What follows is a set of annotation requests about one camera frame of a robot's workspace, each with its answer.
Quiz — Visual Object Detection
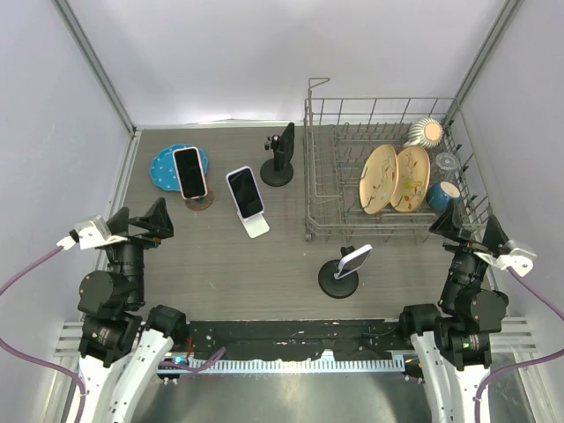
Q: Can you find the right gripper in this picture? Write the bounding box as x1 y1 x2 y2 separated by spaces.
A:
430 197 509 308

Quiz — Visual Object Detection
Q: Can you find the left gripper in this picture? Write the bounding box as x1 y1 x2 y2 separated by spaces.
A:
107 196 174 303

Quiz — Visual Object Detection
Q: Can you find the black stand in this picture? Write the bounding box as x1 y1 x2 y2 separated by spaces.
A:
318 259 359 300
260 135 293 187

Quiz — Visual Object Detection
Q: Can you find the black stand front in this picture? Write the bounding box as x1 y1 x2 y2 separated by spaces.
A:
318 259 359 300

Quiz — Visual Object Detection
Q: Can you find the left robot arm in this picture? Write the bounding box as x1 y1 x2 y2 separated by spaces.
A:
58 197 188 422

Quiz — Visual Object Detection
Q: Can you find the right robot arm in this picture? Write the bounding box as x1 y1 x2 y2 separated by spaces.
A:
397 200 508 422

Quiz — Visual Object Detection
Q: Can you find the round wooden phone stand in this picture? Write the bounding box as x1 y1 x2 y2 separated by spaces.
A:
184 189 215 212

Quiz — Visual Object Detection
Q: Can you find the pink case phone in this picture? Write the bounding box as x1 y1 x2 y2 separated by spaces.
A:
173 146 208 200

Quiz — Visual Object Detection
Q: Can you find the lilac case phone on white stand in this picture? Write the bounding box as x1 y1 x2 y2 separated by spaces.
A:
226 166 264 220

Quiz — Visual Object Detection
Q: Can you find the white folding phone stand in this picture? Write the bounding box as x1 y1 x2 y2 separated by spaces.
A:
238 212 270 239

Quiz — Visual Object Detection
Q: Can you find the blue mug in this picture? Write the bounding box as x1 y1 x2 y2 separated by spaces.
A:
426 181 461 212

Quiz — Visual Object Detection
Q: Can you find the blue dotted plate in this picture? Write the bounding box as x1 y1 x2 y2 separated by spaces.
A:
149 144 193 192

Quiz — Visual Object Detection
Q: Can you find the clear glass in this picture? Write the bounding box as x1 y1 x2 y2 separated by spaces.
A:
434 152 460 183

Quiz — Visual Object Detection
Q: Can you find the right yellow bird plate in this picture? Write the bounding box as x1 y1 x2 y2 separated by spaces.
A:
390 145 431 212

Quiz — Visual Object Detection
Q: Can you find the yellow bird plate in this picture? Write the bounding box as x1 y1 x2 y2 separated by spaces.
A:
390 145 431 212
359 144 398 215

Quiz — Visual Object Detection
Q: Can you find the left yellow bird plate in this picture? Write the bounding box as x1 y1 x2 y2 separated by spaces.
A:
359 144 398 215

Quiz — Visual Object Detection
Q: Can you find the white ribbed cup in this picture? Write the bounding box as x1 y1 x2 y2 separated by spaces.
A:
404 117 444 149

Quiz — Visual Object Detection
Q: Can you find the metal dish rack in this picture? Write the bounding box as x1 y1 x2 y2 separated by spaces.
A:
303 77 491 241

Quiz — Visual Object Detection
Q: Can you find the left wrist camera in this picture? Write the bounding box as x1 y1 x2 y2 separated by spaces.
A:
56 215 128 250

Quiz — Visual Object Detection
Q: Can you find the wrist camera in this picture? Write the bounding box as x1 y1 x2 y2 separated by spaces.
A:
474 240 537 277
56 215 128 250

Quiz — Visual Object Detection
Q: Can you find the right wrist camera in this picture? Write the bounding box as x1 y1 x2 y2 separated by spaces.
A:
474 240 537 277

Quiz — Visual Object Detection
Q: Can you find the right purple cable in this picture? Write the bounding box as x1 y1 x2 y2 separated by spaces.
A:
474 266 564 423

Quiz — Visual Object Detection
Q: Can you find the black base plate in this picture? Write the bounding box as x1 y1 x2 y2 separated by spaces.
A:
173 319 423 361

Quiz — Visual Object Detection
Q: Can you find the white cable duct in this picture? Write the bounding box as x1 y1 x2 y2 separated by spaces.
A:
158 357 405 372

